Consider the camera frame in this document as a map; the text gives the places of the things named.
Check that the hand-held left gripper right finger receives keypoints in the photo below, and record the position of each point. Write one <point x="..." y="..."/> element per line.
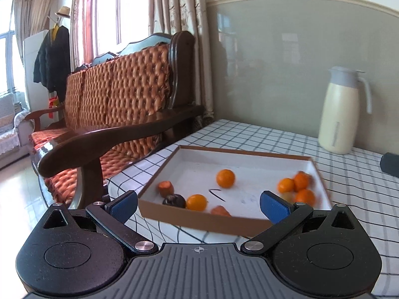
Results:
<point x="274" y="207"/>

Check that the beige patterned curtain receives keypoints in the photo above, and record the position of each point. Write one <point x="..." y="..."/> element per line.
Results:
<point x="180" y="21"/>
<point x="81" y="21"/>

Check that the straw hat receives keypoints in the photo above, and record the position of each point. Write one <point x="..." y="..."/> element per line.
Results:
<point x="63" y="11"/>

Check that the white cabinet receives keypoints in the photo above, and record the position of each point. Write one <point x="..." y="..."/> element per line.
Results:
<point x="29" y="53"/>

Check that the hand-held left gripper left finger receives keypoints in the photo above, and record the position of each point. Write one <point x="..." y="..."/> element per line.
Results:
<point x="124" y="207"/>

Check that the red-framed window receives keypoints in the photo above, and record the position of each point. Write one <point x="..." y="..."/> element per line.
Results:
<point x="121" y="12"/>

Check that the dark water chestnut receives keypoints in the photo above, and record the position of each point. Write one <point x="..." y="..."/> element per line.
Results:
<point x="174" y="200"/>

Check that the brownish carrot piece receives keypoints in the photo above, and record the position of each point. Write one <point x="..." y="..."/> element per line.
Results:
<point x="165" y="187"/>

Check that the checked white tablecloth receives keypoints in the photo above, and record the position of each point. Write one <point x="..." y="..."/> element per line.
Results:
<point x="265" y="137"/>

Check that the red and yellow item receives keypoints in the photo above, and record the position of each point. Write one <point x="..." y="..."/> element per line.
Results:
<point x="53" y="106"/>

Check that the black coat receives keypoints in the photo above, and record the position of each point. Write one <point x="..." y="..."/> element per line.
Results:
<point x="53" y="62"/>

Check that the small orange mandarin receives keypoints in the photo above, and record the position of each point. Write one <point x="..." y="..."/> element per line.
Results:
<point x="285" y="185"/>

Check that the lace-covered armchair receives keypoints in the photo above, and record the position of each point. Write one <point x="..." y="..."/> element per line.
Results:
<point x="12" y="124"/>

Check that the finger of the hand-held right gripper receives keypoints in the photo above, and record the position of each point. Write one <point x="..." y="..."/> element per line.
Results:
<point x="391" y="165"/>

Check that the cream thermos jug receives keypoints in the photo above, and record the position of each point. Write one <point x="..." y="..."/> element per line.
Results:
<point x="336" y="121"/>

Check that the shallow cardboard box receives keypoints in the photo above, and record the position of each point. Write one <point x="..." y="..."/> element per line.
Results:
<point x="199" y="168"/>

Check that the heart-shaped carrot piece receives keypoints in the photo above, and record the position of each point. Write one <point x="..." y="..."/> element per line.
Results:
<point x="311" y="178"/>

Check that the wooden sofa with orange cushions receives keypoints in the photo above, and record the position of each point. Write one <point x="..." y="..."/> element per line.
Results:
<point x="134" y="84"/>

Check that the beige far curtain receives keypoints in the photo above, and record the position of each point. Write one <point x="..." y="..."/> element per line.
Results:
<point x="34" y="6"/>

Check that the small carrot piece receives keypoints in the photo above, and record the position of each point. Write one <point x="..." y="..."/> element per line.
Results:
<point x="221" y="211"/>

